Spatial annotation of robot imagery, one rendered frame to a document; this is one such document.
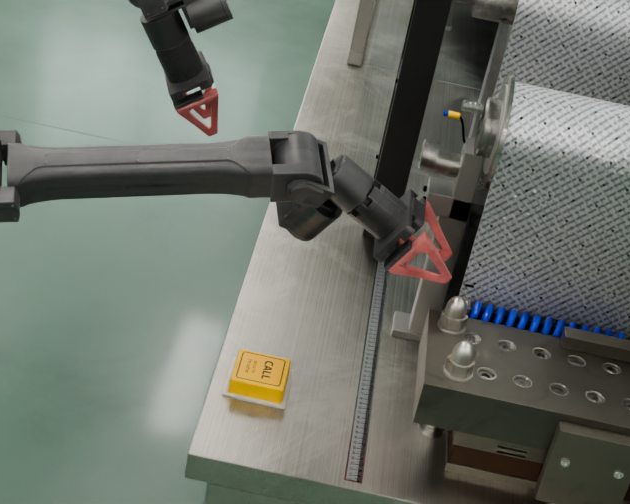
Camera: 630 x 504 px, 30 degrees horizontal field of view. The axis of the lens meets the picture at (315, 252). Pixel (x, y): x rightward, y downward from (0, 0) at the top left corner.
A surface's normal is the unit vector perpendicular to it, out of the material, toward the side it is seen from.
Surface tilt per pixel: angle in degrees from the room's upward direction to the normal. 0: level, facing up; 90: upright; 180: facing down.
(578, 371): 0
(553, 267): 90
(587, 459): 90
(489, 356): 0
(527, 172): 90
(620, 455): 90
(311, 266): 0
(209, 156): 24
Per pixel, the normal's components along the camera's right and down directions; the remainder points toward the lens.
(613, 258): -0.12, 0.51
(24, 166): 0.10, -0.56
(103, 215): 0.18, -0.83
